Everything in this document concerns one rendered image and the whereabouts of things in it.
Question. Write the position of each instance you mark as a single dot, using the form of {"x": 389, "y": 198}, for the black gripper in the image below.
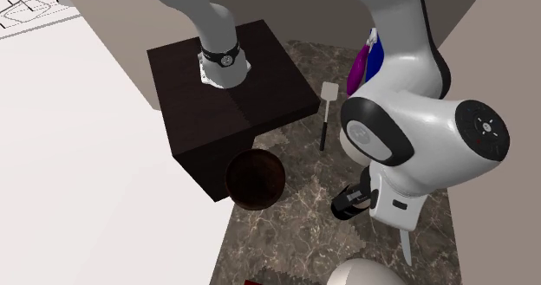
{"x": 343, "y": 210}

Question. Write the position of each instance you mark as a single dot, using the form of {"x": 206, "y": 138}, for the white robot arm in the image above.
{"x": 418, "y": 115}

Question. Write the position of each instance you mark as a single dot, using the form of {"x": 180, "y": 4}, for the white rounded object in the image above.
{"x": 363, "y": 275}

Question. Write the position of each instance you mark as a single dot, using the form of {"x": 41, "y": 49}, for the grey knife blade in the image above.
{"x": 406, "y": 246}

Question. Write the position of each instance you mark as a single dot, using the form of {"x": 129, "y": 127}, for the dark brown wooden bowl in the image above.
{"x": 255, "y": 179}

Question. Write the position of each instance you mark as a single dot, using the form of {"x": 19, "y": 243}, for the dark red object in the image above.
{"x": 253, "y": 282}

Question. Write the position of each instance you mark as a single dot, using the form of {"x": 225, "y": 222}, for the purple bottle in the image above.
{"x": 357, "y": 71}

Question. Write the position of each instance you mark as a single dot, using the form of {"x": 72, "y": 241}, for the dark brown robot stand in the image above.
{"x": 262, "y": 94}

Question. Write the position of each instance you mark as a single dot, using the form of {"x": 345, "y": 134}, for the blue spray bottle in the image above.
{"x": 375, "y": 60}

